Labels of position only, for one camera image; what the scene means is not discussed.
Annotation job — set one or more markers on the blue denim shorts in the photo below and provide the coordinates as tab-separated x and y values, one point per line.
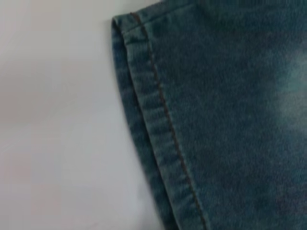
227	119

